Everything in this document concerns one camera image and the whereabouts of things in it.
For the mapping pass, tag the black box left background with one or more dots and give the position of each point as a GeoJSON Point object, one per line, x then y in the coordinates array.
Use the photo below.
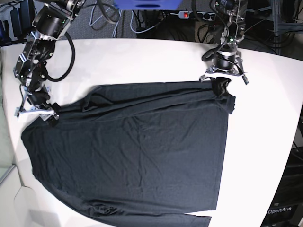
{"type": "Point", "coordinates": [22, 18]}

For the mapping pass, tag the black OpenArm case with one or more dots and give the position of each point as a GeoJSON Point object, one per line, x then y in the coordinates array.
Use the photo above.
{"type": "Point", "coordinates": [287, 205]}

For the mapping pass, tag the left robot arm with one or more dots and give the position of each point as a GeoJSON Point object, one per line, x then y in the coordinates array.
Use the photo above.
{"type": "Point", "coordinates": [231, 29]}

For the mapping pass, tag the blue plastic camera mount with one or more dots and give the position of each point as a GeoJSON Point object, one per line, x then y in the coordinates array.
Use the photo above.
{"type": "Point", "coordinates": [147, 4]}

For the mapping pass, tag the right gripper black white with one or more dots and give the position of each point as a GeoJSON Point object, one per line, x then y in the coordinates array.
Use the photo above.
{"type": "Point", "coordinates": [35, 103]}

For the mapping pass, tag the white power strip red switch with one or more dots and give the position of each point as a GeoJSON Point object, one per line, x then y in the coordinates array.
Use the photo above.
{"type": "Point", "coordinates": [202, 15]}

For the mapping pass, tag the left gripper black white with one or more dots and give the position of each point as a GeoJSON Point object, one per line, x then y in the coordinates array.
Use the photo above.
{"type": "Point", "coordinates": [226, 65]}

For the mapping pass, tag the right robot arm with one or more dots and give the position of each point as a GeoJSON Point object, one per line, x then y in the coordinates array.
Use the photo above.
{"type": "Point", "coordinates": [49, 25]}

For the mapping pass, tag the dark navy long-sleeve shirt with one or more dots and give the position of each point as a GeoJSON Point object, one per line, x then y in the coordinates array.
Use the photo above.
{"type": "Point", "coordinates": [136, 155]}

